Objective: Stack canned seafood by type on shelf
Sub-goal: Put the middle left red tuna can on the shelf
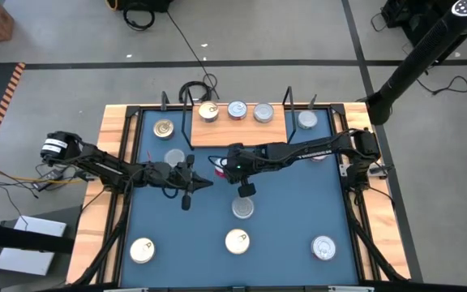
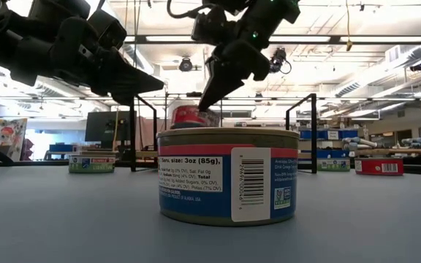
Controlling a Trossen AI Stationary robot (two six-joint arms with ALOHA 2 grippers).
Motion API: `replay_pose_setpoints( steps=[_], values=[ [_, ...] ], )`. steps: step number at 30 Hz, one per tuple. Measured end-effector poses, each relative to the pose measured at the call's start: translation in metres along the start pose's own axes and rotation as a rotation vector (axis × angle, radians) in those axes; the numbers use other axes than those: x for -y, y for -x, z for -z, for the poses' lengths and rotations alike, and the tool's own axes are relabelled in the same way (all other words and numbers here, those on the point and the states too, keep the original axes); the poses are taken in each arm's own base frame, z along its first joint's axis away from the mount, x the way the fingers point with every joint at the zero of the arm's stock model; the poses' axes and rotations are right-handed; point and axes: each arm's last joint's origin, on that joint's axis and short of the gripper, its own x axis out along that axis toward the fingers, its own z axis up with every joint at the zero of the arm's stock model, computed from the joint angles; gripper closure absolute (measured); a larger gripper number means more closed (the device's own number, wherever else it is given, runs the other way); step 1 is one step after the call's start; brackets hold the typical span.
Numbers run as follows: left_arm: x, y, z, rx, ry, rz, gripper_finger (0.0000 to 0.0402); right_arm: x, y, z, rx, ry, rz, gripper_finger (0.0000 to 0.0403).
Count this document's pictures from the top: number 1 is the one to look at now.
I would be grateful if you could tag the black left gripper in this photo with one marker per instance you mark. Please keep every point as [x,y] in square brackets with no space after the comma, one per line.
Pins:
[172,180]

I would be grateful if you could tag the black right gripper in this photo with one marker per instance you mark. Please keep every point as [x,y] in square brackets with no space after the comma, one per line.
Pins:
[243,172]

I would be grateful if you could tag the green tuna can silver lid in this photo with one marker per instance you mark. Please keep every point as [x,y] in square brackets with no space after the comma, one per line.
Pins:
[174,156]
[263,112]
[242,207]
[307,119]

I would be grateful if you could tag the blue salmon can gold lid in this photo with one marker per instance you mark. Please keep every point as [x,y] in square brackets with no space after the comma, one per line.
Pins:
[208,111]
[163,129]
[142,250]
[237,241]

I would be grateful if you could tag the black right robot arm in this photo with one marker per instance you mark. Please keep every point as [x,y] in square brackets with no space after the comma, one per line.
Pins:
[310,150]

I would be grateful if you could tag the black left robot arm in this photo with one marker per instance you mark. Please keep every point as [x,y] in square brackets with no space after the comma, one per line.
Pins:
[95,162]

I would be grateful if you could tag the blue table mat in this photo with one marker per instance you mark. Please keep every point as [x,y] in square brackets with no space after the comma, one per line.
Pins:
[290,227]

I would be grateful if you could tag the black power adapter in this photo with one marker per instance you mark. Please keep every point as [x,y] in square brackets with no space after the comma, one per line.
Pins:
[51,175]

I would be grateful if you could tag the white flat box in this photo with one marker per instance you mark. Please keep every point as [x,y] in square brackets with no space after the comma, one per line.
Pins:
[31,259]

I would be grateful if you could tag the black bag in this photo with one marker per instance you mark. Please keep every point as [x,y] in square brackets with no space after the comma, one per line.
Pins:
[144,4]

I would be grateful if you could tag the black horizontal beam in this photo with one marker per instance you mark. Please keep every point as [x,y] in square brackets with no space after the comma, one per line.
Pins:
[14,239]

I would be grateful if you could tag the black tower fan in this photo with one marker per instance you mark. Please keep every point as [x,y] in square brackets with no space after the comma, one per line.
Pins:
[420,52]

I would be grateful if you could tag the black floor equipment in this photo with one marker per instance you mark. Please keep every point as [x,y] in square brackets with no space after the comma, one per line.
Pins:
[408,16]

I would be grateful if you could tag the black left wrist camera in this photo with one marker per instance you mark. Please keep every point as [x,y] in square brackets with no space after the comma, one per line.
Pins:
[175,170]

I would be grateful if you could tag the wooden shelf with black frame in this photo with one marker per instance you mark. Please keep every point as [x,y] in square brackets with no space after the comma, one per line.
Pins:
[237,136]

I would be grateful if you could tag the black upright bracket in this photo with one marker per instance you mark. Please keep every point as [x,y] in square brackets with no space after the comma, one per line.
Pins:
[312,103]
[164,103]

